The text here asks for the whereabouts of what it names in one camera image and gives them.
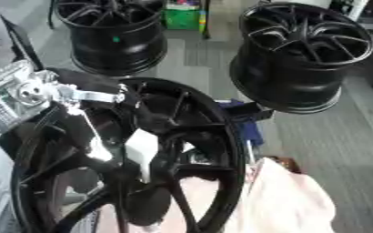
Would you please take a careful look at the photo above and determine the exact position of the black wheel with green sticker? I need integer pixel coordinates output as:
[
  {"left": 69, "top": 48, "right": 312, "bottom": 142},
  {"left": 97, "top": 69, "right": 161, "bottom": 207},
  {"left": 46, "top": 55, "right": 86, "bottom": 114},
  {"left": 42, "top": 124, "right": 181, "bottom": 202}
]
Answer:
[{"left": 53, "top": 0, "right": 171, "bottom": 77}]

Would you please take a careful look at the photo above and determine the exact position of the blue cloth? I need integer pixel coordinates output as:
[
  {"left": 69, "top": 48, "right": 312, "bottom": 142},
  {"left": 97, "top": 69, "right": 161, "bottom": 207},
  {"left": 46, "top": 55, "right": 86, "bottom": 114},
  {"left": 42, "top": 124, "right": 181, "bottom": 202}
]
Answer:
[{"left": 215, "top": 99, "right": 267, "bottom": 147}]

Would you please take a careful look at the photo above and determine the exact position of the brown wooden object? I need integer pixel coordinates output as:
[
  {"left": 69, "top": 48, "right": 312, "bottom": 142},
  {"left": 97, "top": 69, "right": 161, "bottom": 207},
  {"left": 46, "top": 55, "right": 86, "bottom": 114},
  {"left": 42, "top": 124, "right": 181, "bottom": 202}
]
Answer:
[{"left": 267, "top": 156, "right": 303, "bottom": 175}]

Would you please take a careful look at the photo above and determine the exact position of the black slanted panel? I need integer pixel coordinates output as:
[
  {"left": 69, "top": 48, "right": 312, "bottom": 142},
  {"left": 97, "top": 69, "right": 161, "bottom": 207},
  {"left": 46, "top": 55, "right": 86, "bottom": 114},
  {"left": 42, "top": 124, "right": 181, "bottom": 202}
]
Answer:
[{"left": 0, "top": 14, "right": 46, "bottom": 72}]

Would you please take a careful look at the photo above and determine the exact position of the large black spoked wheel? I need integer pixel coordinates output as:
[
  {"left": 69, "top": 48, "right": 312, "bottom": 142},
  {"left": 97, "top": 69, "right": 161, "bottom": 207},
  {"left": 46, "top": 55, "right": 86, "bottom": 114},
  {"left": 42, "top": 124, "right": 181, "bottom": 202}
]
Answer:
[{"left": 9, "top": 76, "right": 249, "bottom": 233}]

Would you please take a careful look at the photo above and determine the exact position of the black multi-spoke wheel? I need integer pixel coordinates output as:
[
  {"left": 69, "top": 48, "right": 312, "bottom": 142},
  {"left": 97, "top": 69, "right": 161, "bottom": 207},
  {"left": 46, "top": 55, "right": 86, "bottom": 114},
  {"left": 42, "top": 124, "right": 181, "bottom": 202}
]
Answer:
[{"left": 227, "top": 2, "right": 373, "bottom": 116}]

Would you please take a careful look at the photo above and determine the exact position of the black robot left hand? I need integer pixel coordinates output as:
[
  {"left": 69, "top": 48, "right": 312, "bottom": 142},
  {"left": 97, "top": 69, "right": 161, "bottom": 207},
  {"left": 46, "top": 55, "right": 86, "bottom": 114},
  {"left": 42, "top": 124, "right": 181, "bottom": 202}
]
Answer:
[{"left": 36, "top": 66, "right": 146, "bottom": 164}]

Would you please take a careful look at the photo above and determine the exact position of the pale pink cloth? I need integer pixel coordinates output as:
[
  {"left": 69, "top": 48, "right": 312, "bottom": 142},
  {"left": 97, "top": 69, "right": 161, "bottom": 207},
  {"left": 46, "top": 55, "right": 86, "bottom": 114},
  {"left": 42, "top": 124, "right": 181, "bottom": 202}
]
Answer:
[{"left": 94, "top": 157, "right": 338, "bottom": 233}]

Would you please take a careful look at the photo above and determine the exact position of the green box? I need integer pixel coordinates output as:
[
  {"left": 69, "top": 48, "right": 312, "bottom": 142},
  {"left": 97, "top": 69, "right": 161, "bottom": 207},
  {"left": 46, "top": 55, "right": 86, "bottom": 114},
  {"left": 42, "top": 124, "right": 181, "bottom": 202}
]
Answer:
[{"left": 162, "top": 0, "right": 209, "bottom": 32}]

